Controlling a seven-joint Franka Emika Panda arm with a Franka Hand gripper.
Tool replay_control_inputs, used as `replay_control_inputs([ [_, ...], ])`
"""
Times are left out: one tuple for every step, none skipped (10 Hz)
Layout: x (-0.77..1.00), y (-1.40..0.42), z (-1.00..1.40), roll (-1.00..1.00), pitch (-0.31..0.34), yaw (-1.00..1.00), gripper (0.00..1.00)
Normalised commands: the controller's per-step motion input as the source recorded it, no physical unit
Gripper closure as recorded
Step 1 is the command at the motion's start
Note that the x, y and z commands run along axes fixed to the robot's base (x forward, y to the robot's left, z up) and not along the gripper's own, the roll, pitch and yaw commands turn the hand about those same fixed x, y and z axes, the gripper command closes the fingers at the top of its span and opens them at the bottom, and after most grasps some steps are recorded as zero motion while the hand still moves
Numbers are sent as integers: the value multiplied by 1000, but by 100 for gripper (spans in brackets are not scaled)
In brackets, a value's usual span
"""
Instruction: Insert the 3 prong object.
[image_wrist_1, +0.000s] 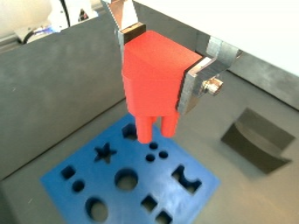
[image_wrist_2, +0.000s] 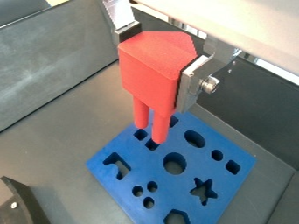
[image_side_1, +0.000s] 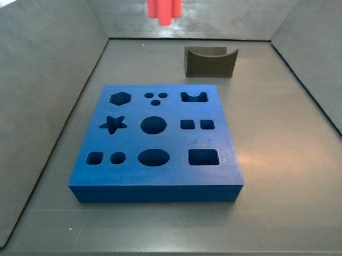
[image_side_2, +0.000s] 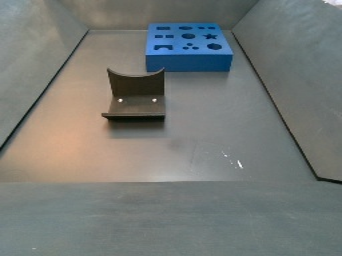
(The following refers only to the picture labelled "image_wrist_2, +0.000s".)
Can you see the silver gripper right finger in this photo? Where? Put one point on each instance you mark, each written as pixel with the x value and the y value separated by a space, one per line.
pixel 197 77

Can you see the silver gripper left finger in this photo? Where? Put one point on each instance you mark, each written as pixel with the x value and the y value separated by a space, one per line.
pixel 126 27

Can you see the red three prong block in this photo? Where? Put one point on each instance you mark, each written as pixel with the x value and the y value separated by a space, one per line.
pixel 152 59

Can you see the black curved object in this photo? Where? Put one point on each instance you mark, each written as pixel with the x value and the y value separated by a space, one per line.
pixel 22 208

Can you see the blue shape sorting board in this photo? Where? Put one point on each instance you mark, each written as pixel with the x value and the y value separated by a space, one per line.
pixel 177 182

